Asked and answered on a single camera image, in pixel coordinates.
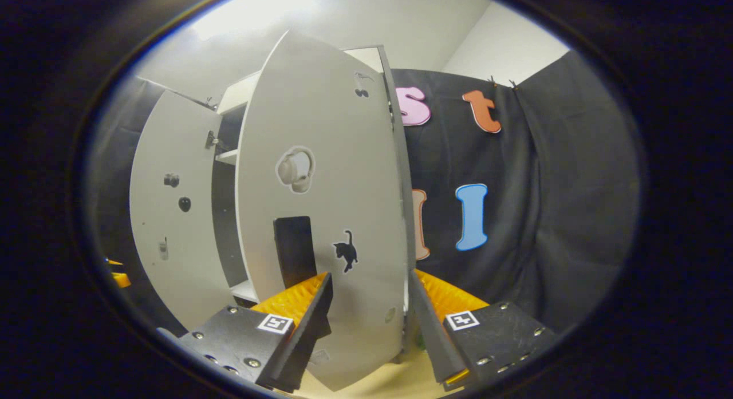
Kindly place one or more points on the black backdrop cloth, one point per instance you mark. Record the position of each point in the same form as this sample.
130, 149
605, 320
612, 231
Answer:
544, 187

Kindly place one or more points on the grey cabinet door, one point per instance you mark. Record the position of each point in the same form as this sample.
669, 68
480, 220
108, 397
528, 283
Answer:
332, 130
172, 244

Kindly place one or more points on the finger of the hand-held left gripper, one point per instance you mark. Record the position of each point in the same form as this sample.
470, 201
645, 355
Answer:
120, 279

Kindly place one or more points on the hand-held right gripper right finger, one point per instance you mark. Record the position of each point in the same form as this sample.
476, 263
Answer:
429, 330

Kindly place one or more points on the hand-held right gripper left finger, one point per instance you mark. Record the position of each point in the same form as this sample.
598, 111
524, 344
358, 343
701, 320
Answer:
309, 330

